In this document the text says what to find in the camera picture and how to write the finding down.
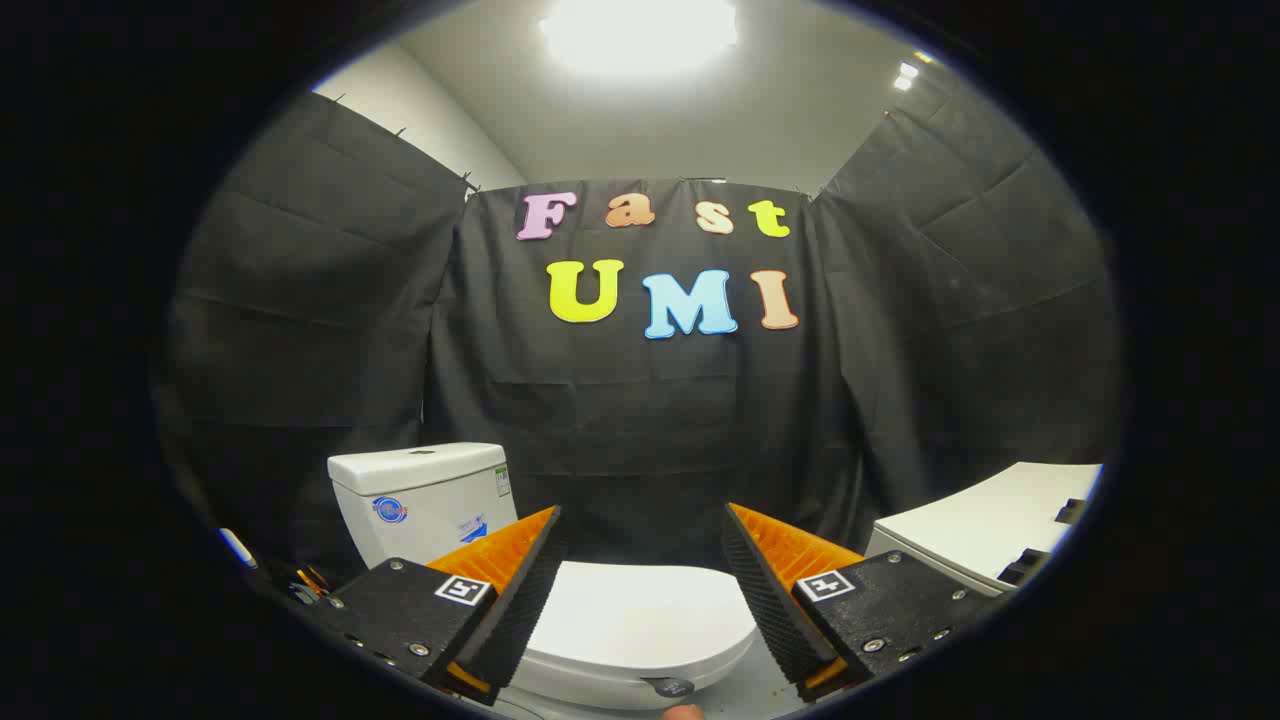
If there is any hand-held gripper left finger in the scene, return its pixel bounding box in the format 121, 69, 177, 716
310, 505, 567, 707

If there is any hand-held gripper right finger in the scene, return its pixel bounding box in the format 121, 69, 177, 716
721, 502, 1003, 702

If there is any white toilet seat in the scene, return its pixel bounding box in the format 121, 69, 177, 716
500, 625, 759, 713

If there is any black backdrop cloth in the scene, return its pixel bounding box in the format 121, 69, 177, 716
158, 92, 1123, 593

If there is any white grey cabinet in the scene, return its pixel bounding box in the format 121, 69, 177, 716
864, 461, 1105, 599

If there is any large ceiling light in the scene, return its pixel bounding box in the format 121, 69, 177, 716
539, 0, 740, 77

